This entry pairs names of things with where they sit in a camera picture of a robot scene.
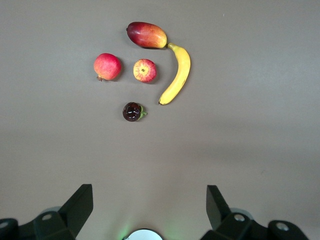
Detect dark purple mangosteen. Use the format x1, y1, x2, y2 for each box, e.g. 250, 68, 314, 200
122, 101, 148, 123

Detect red yellow apple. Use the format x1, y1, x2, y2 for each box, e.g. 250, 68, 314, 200
132, 58, 157, 84

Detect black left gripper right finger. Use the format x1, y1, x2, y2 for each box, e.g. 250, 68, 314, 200
201, 185, 310, 240

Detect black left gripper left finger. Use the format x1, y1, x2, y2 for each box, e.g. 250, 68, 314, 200
0, 184, 94, 240

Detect yellow banana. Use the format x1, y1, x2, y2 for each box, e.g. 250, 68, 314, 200
158, 42, 192, 106

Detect red yellow mango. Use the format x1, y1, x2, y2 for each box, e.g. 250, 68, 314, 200
126, 21, 168, 49

